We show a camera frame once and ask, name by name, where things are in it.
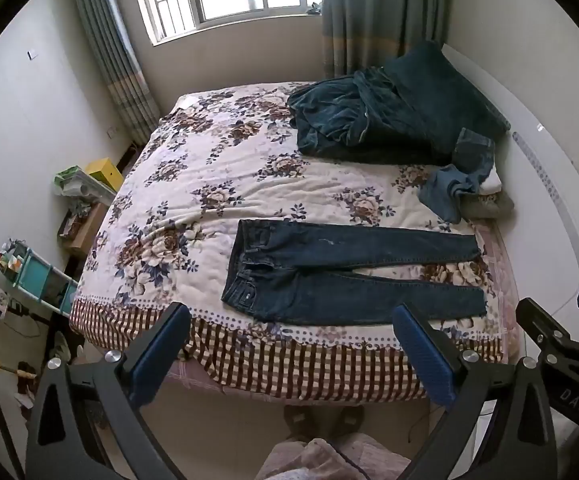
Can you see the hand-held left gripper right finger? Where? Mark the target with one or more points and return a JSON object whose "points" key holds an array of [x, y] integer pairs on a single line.
{"points": [[424, 360]]}

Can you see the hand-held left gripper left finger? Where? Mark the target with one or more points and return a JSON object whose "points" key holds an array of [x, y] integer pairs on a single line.
{"points": [[162, 357]]}

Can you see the dark blue jeans pants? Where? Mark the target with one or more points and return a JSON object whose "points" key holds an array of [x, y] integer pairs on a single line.
{"points": [[319, 252]]}

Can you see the person's right shoe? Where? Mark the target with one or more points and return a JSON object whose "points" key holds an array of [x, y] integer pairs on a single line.
{"points": [[348, 425]]}

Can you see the person's shoe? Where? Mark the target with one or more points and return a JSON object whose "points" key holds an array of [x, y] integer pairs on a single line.
{"points": [[302, 422], [348, 425]]}

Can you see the person's left shoe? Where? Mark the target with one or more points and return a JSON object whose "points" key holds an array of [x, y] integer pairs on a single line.
{"points": [[302, 422]]}

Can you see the person's pink trousers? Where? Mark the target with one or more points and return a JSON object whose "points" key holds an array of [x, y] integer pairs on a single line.
{"points": [[329, 462]]}

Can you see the olive folded cloth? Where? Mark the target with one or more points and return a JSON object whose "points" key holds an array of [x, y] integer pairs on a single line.
{"points": [[489, 206]]}

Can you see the cardboard box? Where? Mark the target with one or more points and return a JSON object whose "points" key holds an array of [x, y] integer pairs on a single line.
{"points": [[84, 227]]}

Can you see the teal storage rack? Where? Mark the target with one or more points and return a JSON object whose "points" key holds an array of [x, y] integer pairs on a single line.
{"points": [[34, 275]]}

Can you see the floral bedspread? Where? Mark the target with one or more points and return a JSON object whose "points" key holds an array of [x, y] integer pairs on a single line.
{"points": [[194, 200]]}

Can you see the white folded cloth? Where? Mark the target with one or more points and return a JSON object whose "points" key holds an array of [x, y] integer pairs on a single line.
{"points": [[492, 182]]}

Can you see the crumpled blue jeans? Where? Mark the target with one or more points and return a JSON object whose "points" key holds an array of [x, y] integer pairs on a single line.
{"points": [[449, 185]]}

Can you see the white headboard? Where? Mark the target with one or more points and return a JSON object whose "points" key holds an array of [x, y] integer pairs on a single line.
{"points": [[544, 125]]}

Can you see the yellow box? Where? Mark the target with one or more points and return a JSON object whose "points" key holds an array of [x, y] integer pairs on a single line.
{"points": [[105, 174]]}

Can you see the green and white bag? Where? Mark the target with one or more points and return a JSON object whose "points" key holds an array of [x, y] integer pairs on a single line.
{"points": [[72, 182]]}

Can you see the pile of dark jeans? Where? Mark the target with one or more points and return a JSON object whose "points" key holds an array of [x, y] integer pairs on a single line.
{"points": [[339, 120]]}

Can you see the dark teal pillow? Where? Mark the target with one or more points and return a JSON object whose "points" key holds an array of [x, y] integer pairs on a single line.
{"points": [[434, 80]]}

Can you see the grey striped curtain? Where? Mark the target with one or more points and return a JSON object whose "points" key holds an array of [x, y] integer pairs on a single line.
{"points": [[114, 60], [369, 10]]}

